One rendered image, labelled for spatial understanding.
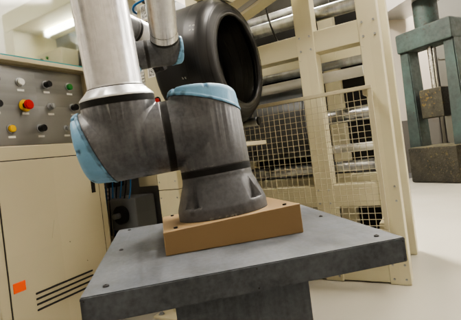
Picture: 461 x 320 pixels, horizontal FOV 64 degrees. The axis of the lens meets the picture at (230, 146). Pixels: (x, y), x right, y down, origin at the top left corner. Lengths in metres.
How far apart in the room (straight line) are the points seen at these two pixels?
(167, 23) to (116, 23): 0.39
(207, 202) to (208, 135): 0.13
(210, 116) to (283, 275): 0.33
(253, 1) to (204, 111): 1.44
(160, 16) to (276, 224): 0.69
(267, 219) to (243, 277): 0.17
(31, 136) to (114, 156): 1.11
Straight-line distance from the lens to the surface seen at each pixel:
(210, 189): 0.72
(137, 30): 1.33
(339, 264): 0.63
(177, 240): 0.69
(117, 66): 0.76
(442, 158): 5.59
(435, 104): 5.74
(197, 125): 0.73
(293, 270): 0.60
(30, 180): 1.74
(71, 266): 1.86
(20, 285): 1.74
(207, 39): 1.54
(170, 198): 1.86
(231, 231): 0.70
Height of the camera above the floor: 0.77
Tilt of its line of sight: 1 degrees up
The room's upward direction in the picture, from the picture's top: 7 degrees counter-clockwise
